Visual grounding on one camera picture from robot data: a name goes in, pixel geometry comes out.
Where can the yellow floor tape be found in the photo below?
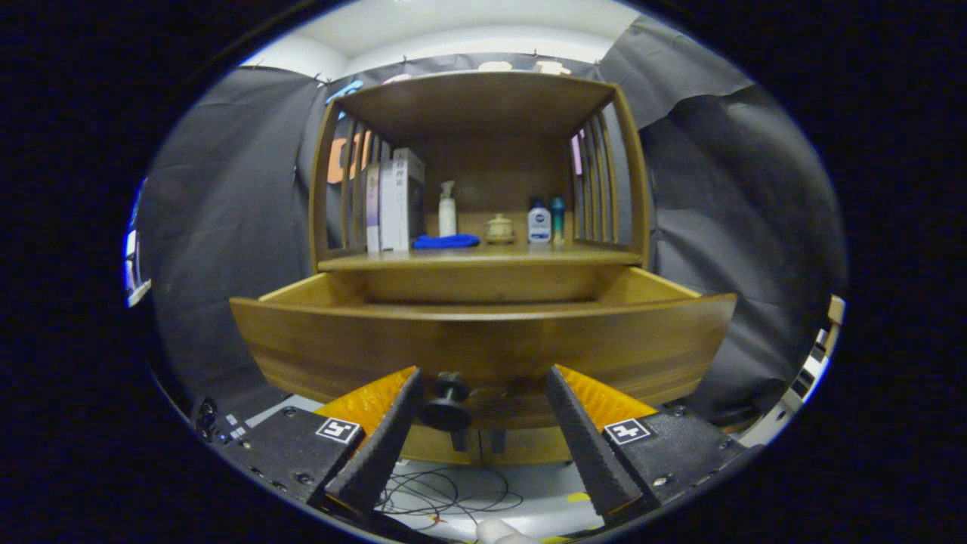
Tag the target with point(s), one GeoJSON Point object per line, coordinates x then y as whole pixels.
{"type": "Point", "coordinates": [578, 497]}

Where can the large white book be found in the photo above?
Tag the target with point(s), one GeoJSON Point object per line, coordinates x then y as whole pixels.
{"type": "Point", "coordinates": [408, 204]}

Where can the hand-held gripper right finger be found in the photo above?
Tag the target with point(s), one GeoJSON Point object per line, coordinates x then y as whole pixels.
{"type": "Point", "coordinates": [593, 453]}

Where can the blue folded cloth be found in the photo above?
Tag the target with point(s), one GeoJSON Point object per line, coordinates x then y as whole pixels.
{"type": "Point", "coordinates": [446, 242]}

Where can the beige lidded tea bowl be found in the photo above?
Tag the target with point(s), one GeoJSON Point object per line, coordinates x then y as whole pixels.
{"type": "Point", "coordinates": [499, 229]}

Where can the thin white book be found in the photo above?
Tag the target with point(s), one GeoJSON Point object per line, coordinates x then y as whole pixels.
{"type": "Point", "coordinates": [386, 211]}

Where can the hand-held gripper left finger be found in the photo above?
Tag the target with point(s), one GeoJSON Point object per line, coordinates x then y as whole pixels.
{"type": "Point", "coordinates": [378, 461]}

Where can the white pump bottle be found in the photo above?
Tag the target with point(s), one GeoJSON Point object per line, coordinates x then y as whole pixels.
{"type": "Point", "coordinates": [448, 223]}

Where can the white bottle with blue cap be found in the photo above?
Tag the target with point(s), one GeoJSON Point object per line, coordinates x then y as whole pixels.
{"type": "Point", "coordinates": [539, 227]}

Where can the teal slim bottle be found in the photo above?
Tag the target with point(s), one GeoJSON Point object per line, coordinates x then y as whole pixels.
{"type": "Point", "coordinates": [557, 223]}

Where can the wooden drawer with black knob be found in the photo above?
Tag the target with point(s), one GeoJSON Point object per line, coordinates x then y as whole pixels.
{"type": "Point", "coordinates": [483, 347]}

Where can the thin purple book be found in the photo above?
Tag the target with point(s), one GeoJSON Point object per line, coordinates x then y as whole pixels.
{"type": "Point", "coordinates": [372, 211]}

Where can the wooden cabinet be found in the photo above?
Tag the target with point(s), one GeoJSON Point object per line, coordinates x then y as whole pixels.
{"type": "Point", "coordinates": [483, 102]}

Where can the wooden countertop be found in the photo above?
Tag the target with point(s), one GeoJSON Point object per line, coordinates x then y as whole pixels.
{"type": "Point", "coordinates": [529, 257]}

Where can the cardboard box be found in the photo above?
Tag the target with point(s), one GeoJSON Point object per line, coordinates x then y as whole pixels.
{"type": "Point", "coordinates": [835, 310]}

